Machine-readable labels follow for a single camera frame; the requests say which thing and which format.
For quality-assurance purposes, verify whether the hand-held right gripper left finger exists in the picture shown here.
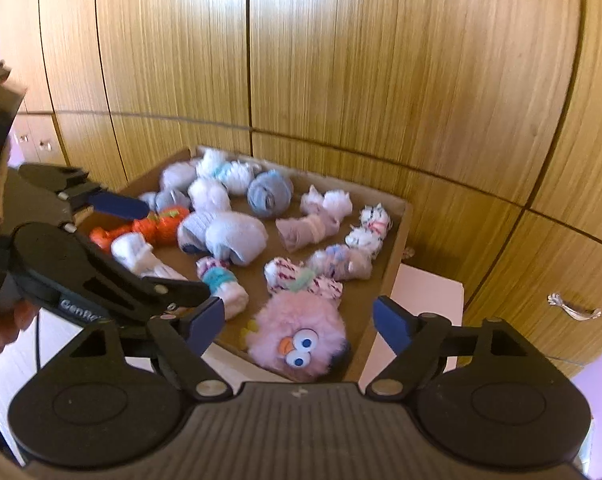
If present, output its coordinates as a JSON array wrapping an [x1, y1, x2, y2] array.
[[68, 296, 232, 403]]

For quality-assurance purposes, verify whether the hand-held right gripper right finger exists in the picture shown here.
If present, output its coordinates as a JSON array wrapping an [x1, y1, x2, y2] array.
[[366, 296, 536, 403]]

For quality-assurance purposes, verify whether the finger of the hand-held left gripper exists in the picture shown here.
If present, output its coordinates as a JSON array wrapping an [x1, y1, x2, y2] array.
[[130, 278, 212, 318], [17, 161, 150, 224]]

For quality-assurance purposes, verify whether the orange knitted sock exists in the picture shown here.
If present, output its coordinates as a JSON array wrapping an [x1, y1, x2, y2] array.
[[89, 226, 134, 252], [131, 205, 192, 251]]

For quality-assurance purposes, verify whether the pale grey sock bundle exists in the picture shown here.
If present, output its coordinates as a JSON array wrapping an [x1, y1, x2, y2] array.
[[159, 161, 202, 193]]

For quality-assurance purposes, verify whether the brown cardboard box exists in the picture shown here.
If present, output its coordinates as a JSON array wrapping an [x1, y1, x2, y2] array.
[[78, 145, 414, 383]]

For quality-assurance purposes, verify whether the large light blue sock bundle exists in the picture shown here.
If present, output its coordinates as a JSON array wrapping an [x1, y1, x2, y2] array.
[[177, 210, 270, 267]]

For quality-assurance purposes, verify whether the pink fluffy toy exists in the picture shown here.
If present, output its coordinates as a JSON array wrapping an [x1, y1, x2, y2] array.
[[243, 290, 352, 382]]

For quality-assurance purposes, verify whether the pastel blue pink sock bundle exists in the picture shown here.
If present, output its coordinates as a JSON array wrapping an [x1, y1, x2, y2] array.
[[306, 244, 374, 281]]

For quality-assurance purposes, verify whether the white sock black pattern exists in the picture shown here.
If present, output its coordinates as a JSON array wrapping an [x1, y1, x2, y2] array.
[[345, 227, 384, 261], [359, 203, 392, 236]]

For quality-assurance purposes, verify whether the pink striped sock green cuff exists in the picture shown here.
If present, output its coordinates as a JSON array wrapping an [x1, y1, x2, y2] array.
[[264, 257, 344, 302]]

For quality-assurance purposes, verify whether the white sock light blue band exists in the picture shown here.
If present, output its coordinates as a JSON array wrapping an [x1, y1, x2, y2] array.
[[198, 149, 262, 196]]

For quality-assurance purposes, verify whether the lilac sock bundle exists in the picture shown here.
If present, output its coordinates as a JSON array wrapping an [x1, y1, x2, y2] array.
[[276, 212, 340, 252]]

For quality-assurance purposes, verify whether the white fluffy sock bundle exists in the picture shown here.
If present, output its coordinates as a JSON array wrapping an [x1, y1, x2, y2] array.
[[301, 185, 353, 219]]

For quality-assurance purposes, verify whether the blue-grey sock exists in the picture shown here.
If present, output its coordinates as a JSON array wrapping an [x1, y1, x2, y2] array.
[[247, 170, 294, 219]]

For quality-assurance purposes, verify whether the person's left hand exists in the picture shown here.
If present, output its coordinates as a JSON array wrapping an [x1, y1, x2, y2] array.
[[0, 297, 40, 359]]

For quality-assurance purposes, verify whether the wooden wardrobe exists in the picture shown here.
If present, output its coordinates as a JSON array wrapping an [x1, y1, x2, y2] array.
[[0, 0, 602, 381]]

